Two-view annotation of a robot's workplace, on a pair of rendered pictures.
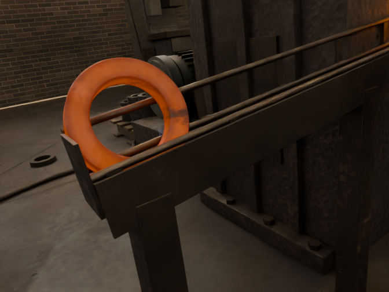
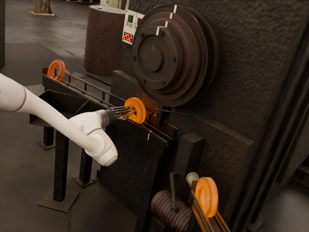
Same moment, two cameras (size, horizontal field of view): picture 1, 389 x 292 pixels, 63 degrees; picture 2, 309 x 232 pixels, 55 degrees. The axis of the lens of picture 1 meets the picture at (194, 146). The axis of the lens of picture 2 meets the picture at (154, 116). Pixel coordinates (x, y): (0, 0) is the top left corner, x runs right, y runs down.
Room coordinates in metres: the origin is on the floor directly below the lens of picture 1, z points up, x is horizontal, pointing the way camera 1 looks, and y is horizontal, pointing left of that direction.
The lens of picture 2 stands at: (0.55, -2.16, 1.46)
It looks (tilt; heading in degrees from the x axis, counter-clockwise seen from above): 26 degrees down; 71
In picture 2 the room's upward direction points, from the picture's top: 12 degrees clockwise
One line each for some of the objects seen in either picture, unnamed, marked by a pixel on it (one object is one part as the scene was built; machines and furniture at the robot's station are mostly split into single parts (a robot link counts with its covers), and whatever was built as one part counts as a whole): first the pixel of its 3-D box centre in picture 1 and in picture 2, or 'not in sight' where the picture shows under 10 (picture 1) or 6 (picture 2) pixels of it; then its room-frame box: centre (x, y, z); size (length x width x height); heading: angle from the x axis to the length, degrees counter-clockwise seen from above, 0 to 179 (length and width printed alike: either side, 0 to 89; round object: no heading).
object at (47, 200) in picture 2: not in sight; (58, 153); (0.53, -0.57, 0.36); 0.26 x 0.20 x 0.72; 157
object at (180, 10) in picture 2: not in sight; (169, 56); (1.01, -0.85, 1.11); 0.47 x 0.06 x 0.47; 122
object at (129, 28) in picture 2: not in sight; (139, 31); (0.93, -0.50, 1.15); 0.26 x 0.02 x 0.18; 122
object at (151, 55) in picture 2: not in sight; (155, 58); (0.93, -0.90, 1.11); 0.28 x 0.06 x 0.28; 122
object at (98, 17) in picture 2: not in sight; (105, 40); (1.07, 2.24, 0.45); 0.59 x 0.59 x 0.89
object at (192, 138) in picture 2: not in sight; (188, 156); (1.15, -1.04, 0.68); 0.11 x 0.08 x 0.24; 32
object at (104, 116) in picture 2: not in sight; (100, 118); (0.73, -0.83, 0.75); 0.09 x 0.06 x 0.09; 122
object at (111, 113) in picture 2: not in sight; (112, 115); (0.79, -0.79, 0.76); 0.09 x 0.08 x 0.07; 32
